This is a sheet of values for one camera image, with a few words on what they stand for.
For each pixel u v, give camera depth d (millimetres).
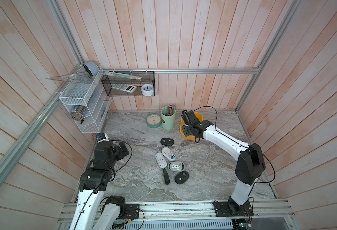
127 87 981
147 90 947
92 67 839
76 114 760
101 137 587
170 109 981
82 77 861
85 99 688
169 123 1064
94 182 440
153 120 1103
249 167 465
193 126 659
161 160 900
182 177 826
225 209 730
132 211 730
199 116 1099
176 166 858
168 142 981
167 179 804
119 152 618
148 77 928
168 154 926
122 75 906
